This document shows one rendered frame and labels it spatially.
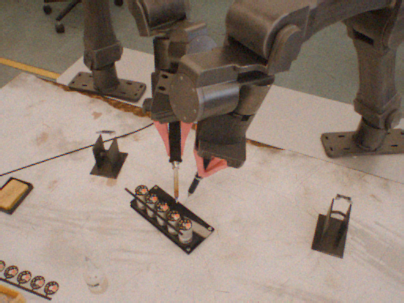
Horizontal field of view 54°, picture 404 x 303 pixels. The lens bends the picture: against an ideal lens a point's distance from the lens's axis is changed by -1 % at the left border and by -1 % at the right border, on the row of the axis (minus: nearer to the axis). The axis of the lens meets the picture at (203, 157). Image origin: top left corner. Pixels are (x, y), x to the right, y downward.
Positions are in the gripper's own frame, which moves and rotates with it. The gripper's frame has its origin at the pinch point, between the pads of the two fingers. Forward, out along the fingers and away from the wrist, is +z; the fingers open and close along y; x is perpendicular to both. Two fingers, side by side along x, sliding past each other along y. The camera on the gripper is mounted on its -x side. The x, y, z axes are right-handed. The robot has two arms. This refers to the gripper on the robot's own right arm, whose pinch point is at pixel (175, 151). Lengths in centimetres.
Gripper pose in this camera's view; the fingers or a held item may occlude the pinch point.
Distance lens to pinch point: 72.7
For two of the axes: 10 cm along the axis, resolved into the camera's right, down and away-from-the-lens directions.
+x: -0.5, -3.3, 9.4
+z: 0.2, 9.4, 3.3
